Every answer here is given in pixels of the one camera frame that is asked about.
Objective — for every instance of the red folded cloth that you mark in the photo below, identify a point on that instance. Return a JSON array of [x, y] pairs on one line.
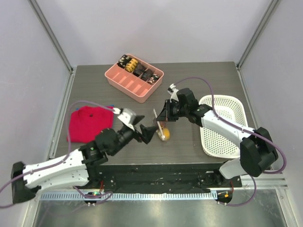
[[87, 122]]

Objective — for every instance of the dark brown sock roll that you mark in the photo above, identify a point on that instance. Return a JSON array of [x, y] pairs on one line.
[[139, 69]]

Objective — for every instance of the pink divided tray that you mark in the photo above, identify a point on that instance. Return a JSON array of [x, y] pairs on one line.
[[130, 84]]

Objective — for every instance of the dark red fake fruit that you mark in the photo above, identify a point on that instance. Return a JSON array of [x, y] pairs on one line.
[[162, 124]]

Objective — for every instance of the right aluminium frame post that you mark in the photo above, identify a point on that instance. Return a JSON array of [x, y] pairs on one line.
[[258, 31]]

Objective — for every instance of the left aluminium frame post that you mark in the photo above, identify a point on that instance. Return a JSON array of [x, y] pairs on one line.
[[43, 20]]

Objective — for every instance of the yellow black sock roll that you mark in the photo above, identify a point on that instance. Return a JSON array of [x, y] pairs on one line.
[[131, 65]]

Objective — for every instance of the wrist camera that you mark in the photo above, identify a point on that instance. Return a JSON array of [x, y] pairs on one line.
[[126, 116], [172, 90]]

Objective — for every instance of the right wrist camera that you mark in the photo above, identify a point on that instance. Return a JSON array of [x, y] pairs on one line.
[[172, 90]]

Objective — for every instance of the black floral sock roll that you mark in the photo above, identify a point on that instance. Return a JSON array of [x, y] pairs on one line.
[[123, 61]]

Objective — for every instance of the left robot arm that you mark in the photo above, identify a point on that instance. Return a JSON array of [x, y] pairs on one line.
[[78, 167]]

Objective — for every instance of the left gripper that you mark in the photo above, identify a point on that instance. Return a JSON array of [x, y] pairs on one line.
[[147, 132]]

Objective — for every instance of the black spotted sock roll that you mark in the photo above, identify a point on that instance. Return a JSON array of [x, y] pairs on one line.
[[153, 79]]

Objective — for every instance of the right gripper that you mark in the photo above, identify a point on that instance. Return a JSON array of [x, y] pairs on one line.
[[168, 111]]

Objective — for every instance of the white perforated basket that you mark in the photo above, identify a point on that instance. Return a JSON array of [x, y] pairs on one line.
[[218, 138]]

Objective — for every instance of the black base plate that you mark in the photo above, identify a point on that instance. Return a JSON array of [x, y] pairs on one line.
[[159, 178]]

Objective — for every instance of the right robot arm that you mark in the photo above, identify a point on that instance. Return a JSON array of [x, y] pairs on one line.
[[257, 151]]

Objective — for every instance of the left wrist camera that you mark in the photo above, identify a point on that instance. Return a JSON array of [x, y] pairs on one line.
[[126, 116]]

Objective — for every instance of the clear zip top bag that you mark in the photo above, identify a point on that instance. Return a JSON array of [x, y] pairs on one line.
[[155, 122]]

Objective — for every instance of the white slotted cable duct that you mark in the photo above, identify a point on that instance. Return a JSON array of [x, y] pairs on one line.
[[73, 196]]

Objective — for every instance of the aluminium frame post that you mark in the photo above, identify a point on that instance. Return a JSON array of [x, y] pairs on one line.
[[258, 31], [43, 20]]

